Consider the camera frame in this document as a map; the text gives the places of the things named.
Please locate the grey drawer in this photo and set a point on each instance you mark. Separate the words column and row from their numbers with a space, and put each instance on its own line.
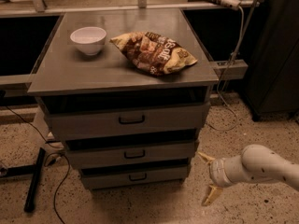
column 116, row 122
column 115, row 156
column 134, row 174

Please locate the black floor bar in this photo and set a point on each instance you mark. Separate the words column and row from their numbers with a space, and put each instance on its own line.
column 30, row 200

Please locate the grey middle drawer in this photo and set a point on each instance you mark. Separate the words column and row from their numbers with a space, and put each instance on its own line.
column 115, row 156

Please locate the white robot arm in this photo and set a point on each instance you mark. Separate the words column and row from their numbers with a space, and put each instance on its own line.
column 255, row 164

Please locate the grey metal rail frame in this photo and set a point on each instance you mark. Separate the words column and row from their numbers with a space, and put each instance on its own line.
column 226, row 71

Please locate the brown yellow chip bag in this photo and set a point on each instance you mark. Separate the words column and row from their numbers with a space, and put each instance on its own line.
column 155, row 54

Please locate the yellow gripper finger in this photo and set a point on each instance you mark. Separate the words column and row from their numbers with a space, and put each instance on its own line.
column 213, row 193
column 205, row 158

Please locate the grey top drawer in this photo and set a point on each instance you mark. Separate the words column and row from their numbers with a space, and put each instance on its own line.
column 116, row 122

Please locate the white ceramic bowl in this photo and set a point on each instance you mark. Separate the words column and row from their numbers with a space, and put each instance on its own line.
column 89, row 40

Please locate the grey drawer cabinet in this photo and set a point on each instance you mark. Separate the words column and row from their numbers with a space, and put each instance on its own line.
column 68, row 81

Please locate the grey bottom drawer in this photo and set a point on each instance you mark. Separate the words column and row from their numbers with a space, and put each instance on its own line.
column 134, row 174

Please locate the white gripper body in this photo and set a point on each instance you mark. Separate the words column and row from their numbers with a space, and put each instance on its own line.
column 217, row 172

